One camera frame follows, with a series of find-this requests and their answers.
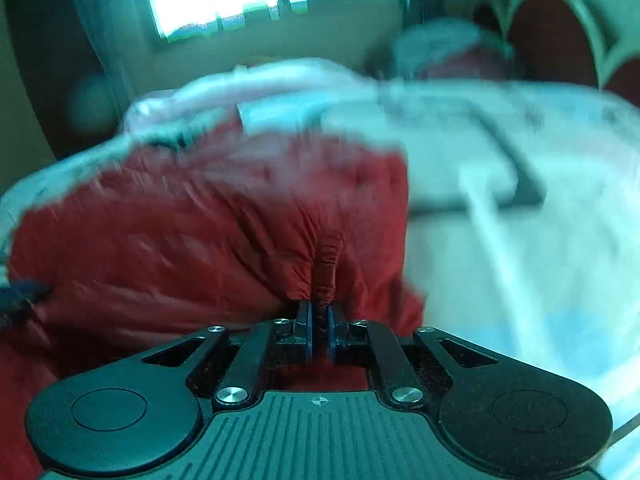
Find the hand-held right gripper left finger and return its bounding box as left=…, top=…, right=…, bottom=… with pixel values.
left=141, top=301, right=315, bottom=407

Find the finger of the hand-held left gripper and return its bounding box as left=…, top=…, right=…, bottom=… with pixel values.
left=0, top=279, right=53, bottom=328

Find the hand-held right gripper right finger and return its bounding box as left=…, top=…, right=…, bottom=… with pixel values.
left=327, top=305, right=501, bottom=406

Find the red puffer jacket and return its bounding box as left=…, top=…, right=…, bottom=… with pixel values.
left=0, top=125, right=426, bottom=480

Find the patterned bed sheet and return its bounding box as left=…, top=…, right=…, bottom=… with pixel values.
left=0, top=77, right=640, bottom=466

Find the grey patterned pillow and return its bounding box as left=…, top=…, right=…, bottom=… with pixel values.
left=390, top=17, right=511, bottom=81

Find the heart-shaped red headboard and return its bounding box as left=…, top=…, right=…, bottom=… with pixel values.
left=475, top=0, right=640, bottom=96

